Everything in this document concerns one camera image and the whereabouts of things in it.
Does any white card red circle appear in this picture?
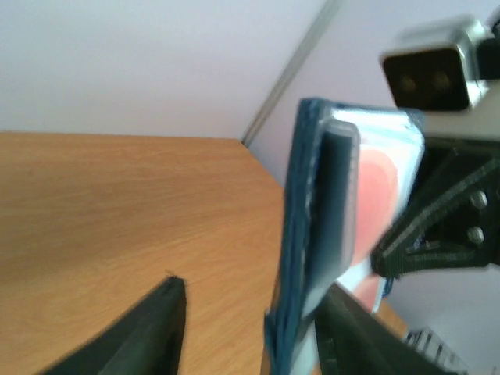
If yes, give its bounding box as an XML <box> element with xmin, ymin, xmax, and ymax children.
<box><xmin>335</xmin><ymin>145</ymin><xmax>425</xmax><ymax>313</ymax></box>

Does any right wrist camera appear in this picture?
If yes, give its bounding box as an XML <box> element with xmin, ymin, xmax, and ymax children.
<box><xmin>380</xmin><ymin>15</ymin><xmax>498</xmax><ymax>113</ymax></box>

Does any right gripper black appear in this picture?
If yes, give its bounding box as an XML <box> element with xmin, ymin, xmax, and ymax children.
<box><xmin>371</xmin><ymin>137</ymin><xmax>499</xmax><ymax>278</ymax></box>

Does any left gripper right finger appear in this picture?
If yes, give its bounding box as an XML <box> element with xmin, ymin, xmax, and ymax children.
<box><xmin>315</xmin><ymin>284</ymin><xmax>448</xmax><ymax>375</ymax></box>

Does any right rear aluminium post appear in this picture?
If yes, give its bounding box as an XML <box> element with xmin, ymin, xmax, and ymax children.
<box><xmin>241</xmin><ymin>0</ymin><xmax>342</xmax><ymax>148</ymax></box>

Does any blue card holder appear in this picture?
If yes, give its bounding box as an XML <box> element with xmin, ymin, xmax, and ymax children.
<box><xmin>261</xmin><ymin>98</ymin><xmax>424</xmax><ymax>374</ymax></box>

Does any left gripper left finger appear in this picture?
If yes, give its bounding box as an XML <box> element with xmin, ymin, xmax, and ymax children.
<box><xmin>44</xmin><ymin>277</ymin><xmax>187</xmax><ymax>374</ymax></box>

